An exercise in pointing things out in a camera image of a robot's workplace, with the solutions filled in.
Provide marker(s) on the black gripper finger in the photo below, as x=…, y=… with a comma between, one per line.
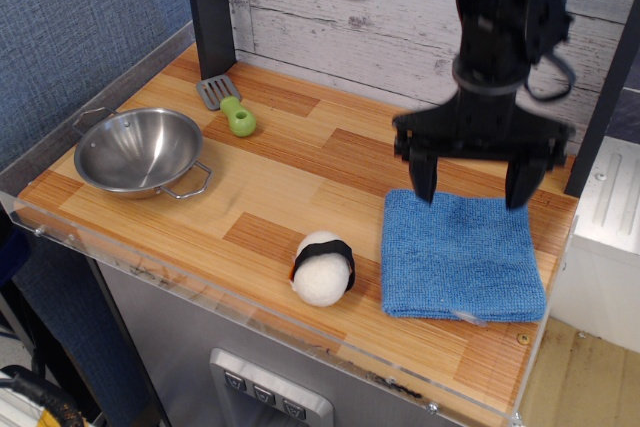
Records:
x=423, y=173
x=524, y=175

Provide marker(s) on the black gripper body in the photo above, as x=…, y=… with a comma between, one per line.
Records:
x=483, y=127

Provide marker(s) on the blue towel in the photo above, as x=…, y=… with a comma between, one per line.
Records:
x=459, y=258

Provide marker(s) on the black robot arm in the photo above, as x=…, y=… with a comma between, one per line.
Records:
x=500, y=42

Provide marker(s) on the white ribbed cabinet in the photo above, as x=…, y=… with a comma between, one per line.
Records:
x=597, y=287

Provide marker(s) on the white plush sushi toy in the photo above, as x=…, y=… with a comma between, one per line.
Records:
x=323, y=269

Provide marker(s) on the silver button control panel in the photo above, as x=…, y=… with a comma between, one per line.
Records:
x=251, y=395

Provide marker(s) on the clear acrylic table guard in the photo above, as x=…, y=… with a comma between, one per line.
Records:
x=375, y=369

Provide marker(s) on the yellow black object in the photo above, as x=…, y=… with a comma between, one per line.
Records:
x=57, y=409

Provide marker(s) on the dark right frame post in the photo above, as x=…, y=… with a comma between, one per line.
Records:
x=604, y=42

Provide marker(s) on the dark frame post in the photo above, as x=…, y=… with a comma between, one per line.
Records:
x=604, y=42
x=214, y=36

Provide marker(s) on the green handled toy spatula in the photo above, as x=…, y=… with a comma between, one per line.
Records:
x=220, y=94

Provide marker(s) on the dark left frame post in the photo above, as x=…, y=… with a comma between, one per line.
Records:
x=214, y=36

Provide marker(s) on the steel bowl with handles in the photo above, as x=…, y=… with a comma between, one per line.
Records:
x=140, y=153

